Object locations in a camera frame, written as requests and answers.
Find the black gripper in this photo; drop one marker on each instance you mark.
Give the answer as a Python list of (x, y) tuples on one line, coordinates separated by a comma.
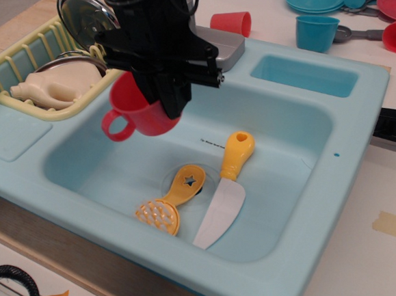
[(153, 38)]

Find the red cup with handle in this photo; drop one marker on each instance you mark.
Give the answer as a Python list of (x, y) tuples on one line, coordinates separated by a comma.
[(128, 102)]

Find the red cup lying sideways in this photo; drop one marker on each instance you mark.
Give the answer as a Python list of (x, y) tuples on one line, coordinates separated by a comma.
[(234, 22)]

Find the light blue toy sink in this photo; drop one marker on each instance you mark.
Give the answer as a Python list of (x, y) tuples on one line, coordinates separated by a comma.
[(312, 116)]

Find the teal cup near sink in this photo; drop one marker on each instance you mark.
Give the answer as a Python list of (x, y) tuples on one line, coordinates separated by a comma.
[(315, 33)]

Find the silver metal bowl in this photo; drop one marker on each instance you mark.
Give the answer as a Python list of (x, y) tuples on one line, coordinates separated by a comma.
[(64, 59)]

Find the grey toy faucet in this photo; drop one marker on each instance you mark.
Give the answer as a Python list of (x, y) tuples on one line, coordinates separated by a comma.
[(231, 46)]

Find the cream toy bottle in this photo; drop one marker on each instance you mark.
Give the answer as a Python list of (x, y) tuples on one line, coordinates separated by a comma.
[(58, 87)]

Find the silver pot lid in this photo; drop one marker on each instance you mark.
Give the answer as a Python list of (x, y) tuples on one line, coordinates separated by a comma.
[(84, 19)]

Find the yellow dish rack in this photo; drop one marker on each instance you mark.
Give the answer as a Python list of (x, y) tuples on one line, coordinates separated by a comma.
[(39, 48)]

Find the yellow scrub brush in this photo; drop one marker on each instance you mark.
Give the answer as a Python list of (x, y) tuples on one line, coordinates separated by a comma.
[(162, 213)]

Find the grey toy spoon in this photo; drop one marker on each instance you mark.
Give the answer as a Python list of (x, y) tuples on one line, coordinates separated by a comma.
[(345, 34)]

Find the grey toy utensil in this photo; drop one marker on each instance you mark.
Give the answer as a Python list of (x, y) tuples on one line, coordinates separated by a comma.
[(368, 9)]

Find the yellow handled toy knife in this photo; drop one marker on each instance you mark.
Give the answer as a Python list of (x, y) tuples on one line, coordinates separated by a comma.
[(229, 195)]

